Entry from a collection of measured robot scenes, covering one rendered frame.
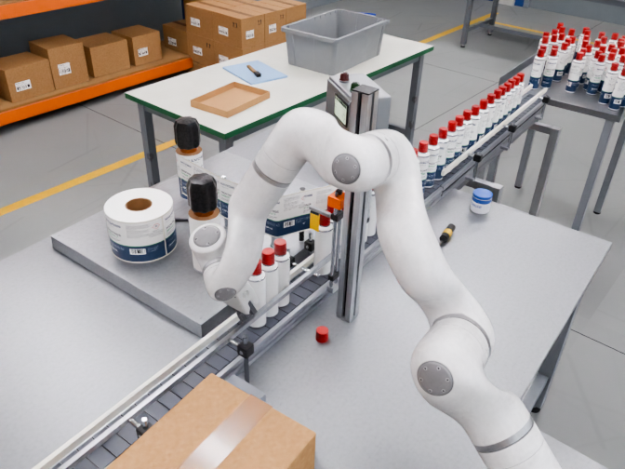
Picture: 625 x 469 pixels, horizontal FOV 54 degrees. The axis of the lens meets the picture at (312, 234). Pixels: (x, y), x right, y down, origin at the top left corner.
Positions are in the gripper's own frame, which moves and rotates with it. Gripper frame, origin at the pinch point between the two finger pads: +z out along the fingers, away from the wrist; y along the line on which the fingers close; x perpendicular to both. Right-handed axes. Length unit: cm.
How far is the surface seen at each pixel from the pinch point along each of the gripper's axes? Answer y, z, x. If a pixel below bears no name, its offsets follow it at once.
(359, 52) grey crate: 107, 82, -206
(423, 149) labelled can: -1, 20, -91
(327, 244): -2.7, 6.4, -32.5
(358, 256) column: -16.2, -0.2, -29.1
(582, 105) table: -22, 83, -208
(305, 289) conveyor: -1.8, 14.1, -20.2
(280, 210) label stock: 17.1, 5.5, -36.1
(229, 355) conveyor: -2.6, 2.9, 10.5
